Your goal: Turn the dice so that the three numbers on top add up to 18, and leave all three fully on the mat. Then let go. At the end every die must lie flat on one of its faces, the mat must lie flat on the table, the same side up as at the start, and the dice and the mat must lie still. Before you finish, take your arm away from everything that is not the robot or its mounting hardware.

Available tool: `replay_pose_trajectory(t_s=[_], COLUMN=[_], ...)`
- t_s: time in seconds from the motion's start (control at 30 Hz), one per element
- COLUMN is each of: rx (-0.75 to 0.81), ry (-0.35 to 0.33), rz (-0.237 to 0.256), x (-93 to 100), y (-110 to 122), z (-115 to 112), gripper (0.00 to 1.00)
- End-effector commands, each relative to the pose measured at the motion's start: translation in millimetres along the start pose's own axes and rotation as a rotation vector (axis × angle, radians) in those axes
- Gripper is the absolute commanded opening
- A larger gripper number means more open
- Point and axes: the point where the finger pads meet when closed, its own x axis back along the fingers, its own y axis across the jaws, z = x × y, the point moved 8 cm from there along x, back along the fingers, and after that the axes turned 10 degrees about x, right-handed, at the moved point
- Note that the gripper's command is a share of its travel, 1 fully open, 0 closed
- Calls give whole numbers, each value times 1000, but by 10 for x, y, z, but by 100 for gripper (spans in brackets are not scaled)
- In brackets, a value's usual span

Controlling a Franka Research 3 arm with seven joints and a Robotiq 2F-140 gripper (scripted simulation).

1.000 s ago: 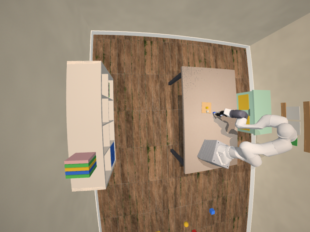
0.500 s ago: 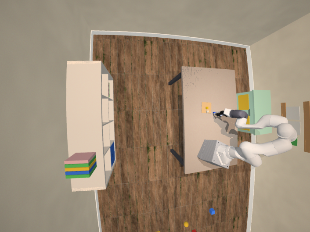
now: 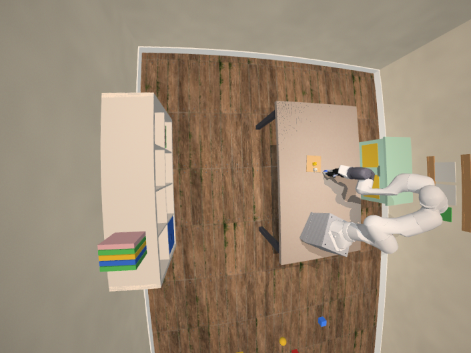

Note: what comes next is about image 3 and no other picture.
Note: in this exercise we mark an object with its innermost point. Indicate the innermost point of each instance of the light orange mat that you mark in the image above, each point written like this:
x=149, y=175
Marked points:
x=310, y=160

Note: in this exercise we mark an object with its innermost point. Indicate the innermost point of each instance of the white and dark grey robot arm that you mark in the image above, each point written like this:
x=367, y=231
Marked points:
x=378, y=231

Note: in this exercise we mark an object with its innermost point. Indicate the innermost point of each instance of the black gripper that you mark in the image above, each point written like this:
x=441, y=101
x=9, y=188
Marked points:
x=332, y=172

